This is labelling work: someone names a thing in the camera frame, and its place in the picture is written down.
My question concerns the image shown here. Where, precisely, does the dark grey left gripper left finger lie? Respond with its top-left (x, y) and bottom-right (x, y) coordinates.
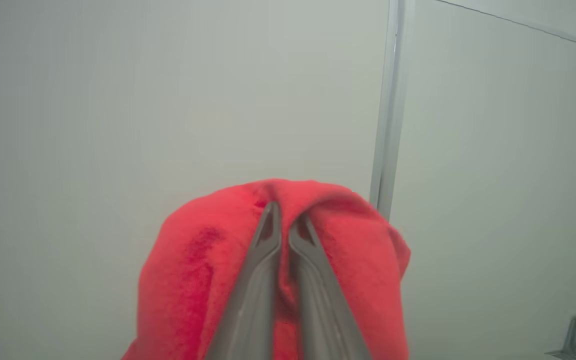
top-left (205, 201), bottom-right (283, 360)

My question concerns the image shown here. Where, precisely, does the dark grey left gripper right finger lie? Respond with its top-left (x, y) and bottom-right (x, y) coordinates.
top-left (288, 214), bottom-right (371, 360)

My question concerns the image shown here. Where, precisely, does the red white basketball jersey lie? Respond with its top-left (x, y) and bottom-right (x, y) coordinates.
top-left (122, 178), bottom-right (412, 360)

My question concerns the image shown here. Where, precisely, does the grey aluminium partition post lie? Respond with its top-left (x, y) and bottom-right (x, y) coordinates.
top-left (369, 0), bottom-right (416, 221)

